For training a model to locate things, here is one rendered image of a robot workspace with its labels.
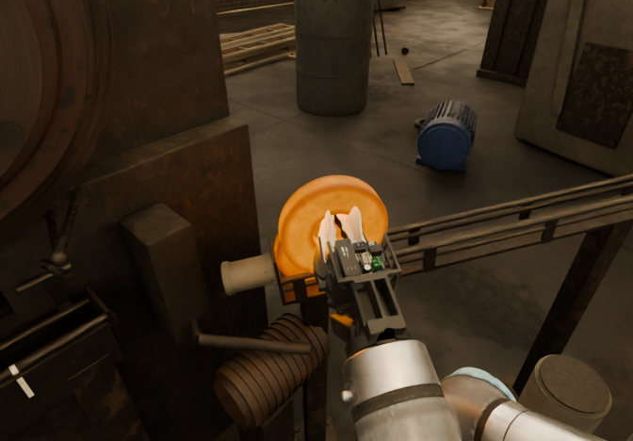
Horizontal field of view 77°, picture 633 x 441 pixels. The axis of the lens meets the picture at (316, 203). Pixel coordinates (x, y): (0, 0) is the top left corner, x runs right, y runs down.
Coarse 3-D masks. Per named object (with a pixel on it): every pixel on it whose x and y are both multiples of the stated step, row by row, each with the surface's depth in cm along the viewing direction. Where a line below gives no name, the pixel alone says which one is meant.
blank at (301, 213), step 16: (336, 176) 53; (304, 192) 52; (320, 192) 51; (336, 192) 52; (352, 192) 52; (368, 192) 53; (288, 208) 53; (304, 208) 52; (320, 208) 52; (336, 208) 53; (368, 208) 54; (384, 208) 55; (288, 224) 53; (304, 224) 53; (368, 224) 56; (384, 224) 56; (288, 240) 54; (304, 240) 55; (368, 240) 57; (288, 256) 56; (304, 256) 56
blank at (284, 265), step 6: (318, 228) 67; (336, 228) 68; (336, 234) 68; (276, 240) 69; (276, 246) 68; (276, 252) 68; (282, 252) 68; (276, 258) 69; (282, 258) 69; (282, 264) 69; (288, 264) 70; (282, 270) 70; (288, 270) 71; (294, 270) 71; (300, 270) 71
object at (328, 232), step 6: (330, 216) 49; (324, 222) 52; (330, 222) 49; (324, 228) 52; (330, 228) 49; (318, 234) 52; (324, 234) 52; (330, 234) 49; (324, 240) 51; (330, 240) 49; (324, 246) 51; (324, 252) 50; (324, 258) 50
